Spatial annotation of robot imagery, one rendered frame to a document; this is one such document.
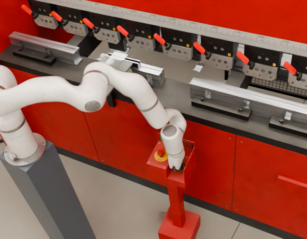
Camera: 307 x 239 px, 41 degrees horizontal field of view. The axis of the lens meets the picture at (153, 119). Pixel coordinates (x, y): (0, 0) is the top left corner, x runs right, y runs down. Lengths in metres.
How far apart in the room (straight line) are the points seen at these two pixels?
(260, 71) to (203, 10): 0.36
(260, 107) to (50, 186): 1.07
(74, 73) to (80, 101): 0.93
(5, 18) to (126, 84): 1.40
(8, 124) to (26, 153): 0.20
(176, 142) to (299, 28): 0.67
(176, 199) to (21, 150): 0.90
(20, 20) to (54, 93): 1.35
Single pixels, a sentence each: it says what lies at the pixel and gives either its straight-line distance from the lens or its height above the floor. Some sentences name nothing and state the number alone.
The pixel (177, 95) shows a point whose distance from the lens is 2.20.
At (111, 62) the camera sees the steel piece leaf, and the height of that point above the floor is 1.00.
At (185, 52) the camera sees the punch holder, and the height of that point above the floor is 1.17.
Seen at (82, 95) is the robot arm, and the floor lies 1.39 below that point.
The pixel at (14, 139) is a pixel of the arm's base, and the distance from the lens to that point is 1.84.
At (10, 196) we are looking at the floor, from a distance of 3.16.
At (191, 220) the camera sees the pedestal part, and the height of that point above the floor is 0.12.
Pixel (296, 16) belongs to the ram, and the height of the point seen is 1.47.
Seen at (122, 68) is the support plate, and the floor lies 1.00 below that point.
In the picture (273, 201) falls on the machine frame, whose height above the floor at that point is 0.36.
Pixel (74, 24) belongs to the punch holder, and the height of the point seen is 1.20.
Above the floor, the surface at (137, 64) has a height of 0.99.
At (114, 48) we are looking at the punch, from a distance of 2.26.
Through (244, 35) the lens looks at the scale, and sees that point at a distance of 1.80.
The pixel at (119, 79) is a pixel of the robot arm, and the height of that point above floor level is 1.37.
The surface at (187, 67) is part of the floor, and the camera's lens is 3.71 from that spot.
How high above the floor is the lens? 2.41
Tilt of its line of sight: 47 degrees down
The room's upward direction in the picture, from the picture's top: 9 degrees counter-clockwise
